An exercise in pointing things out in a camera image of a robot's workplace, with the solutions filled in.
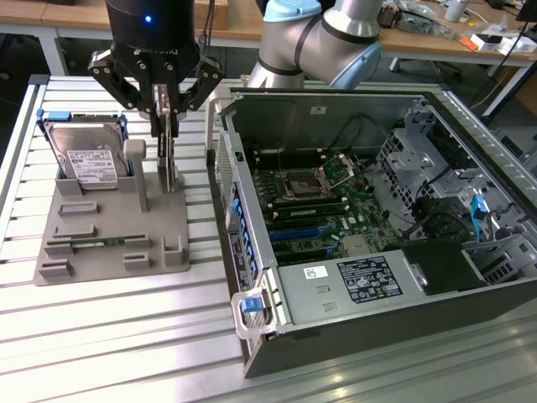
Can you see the locking lever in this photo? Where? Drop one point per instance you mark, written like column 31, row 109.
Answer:
column 280, row 157

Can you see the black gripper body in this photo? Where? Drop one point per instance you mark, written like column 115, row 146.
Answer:
column 151, row 38

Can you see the silver computer case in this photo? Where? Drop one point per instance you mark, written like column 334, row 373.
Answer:
column 518, row 147

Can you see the orange and white box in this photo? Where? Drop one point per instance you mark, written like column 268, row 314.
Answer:
column 482, row 42

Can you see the black case fan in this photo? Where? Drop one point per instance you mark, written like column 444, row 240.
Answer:
column 440, row 218

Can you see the blue expansion slot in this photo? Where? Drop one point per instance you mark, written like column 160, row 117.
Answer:
column 295, row 234

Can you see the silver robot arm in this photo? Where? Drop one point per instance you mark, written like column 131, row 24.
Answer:
column 319, row 38

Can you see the green motherboard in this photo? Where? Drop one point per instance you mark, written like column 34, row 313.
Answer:
column 356, row 214

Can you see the CPU socket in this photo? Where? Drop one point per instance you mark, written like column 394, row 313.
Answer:
column 303, row 188

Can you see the metal socket cover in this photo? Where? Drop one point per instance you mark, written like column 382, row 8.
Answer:
column 339, row 170

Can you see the cluttered wooden desk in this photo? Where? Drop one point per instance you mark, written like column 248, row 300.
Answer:
column 419, row 42

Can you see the open black PC case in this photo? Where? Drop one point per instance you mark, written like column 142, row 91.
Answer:
column 377, row 336

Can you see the grey parts rack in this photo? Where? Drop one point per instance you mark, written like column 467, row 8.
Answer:
column 105, row 222

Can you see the long wooden desk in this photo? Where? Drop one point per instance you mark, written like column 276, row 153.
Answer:
column 63, row 14

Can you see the white cylinder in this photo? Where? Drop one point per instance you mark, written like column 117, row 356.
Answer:
column 455, row 9

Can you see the hard disk in blue carrier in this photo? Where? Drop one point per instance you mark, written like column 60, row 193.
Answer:
column 86, row 155

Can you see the black RAM stick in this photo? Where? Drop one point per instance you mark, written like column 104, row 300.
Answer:
column 310, row 210

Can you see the silver power supply unit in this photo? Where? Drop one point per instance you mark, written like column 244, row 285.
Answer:
column 335, row 294

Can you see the green RAM stick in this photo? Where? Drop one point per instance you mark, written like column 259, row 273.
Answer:
column 98, row 242

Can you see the black plastic shroud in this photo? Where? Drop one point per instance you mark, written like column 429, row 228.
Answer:
column 440, row 268

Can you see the graphics card with metal bracket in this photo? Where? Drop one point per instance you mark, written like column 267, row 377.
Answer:
column 168, row 168

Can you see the silver drive cage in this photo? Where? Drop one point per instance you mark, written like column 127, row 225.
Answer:
column 407, row 159

